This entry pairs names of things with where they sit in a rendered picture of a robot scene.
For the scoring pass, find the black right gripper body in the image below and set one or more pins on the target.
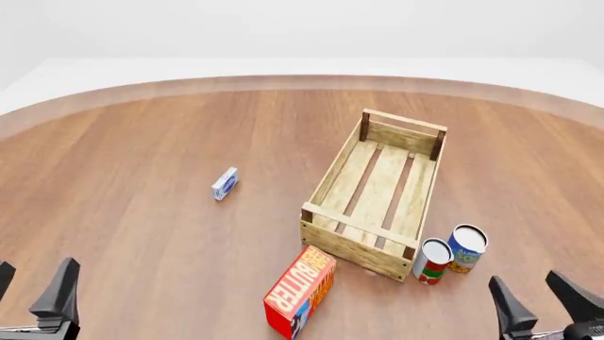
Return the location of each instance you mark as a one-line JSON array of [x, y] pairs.
[[557, 333]]

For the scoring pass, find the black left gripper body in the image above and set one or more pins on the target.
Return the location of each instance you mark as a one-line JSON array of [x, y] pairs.
[[42, 331]]

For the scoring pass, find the red butter box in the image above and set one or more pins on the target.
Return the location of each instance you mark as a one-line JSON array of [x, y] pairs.
[[295, 294]]

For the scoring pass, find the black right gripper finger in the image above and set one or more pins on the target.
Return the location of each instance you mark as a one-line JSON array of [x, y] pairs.
[[575, 297], [512, 308]]

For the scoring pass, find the wooden slat tray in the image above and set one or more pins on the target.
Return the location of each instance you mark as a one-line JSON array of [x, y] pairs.
[[377, 198]]

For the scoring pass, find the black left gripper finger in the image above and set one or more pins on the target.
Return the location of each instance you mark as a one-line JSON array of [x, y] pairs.
[[59, 290], [5, 274]]

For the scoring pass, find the small blue white box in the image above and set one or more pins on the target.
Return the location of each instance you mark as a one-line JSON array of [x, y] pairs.
[[225, 184]]

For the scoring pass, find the tomato sauce tin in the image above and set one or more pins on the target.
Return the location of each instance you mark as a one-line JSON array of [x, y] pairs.
[[433, 263]]

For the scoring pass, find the blue yellow soup tin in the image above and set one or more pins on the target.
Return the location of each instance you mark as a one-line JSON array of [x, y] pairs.
[[466, 248]]

